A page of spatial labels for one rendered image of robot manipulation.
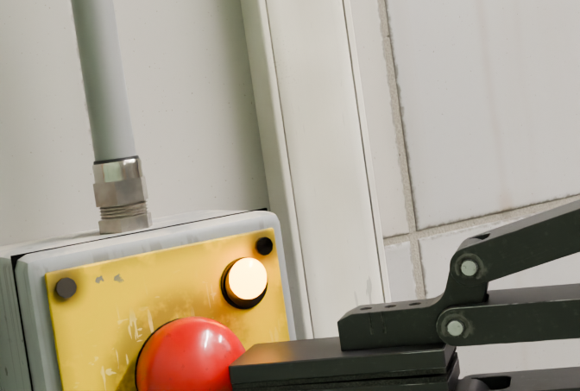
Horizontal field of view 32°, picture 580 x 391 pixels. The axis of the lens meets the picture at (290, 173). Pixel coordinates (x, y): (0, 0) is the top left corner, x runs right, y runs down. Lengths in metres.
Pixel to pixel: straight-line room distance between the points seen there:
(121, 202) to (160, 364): 0.07
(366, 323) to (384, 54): 0.21
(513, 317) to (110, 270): 0.14
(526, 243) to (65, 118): 0.20
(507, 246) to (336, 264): 0.16
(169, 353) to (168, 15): 0.16
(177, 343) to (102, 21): 0.12
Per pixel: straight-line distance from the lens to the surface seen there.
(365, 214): 0.47
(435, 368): 0.32
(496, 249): 0.31
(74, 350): 0.36
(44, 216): 0.43
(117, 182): 0.39
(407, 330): 0.33
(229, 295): 0.38
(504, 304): 0.32
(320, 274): 0.46
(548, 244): 0.31
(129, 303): 0.36
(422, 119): 0.51
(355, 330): 0.33
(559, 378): 0.33
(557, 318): 0.32
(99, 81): 0.39
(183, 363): 0.35
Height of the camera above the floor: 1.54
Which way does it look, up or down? 3 degrees down
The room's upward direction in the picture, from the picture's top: 8 degrees counter-clockwise
